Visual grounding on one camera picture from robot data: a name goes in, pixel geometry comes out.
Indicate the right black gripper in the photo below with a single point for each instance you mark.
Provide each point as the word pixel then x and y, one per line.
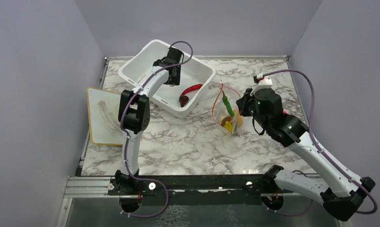
pixel 247 98

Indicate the red chili pepper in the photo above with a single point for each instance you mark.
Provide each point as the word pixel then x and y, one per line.
pixel 191 89

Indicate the clear zip top bag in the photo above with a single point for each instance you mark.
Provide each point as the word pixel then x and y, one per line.
pixel 218 109

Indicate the green chili pepper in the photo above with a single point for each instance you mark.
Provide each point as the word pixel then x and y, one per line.
pixel 227 104

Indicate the dark red plum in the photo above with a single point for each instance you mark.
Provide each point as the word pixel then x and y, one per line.
pixel 183 100

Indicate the brown kiwi fruit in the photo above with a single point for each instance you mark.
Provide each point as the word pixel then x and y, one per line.
pixel 225 120

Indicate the white cutting board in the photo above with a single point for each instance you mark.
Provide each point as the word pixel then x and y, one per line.
pixel 103 109

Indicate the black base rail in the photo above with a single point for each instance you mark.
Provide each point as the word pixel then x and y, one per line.
pixel 192 189

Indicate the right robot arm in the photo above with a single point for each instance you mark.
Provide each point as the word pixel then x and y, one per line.
pixel 340 191

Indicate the yellow banana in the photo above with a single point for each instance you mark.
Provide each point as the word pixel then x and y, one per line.
pixel 228 126

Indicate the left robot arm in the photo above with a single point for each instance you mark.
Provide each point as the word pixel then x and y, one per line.
pixel 134 114

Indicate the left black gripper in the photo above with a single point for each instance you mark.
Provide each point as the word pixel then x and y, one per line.
pixel 176 81

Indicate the orange citrus fruit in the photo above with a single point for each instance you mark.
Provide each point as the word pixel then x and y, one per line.
pixel 238 119

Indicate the white plastic bin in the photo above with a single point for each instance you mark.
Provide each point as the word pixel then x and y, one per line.
pixel 137 69

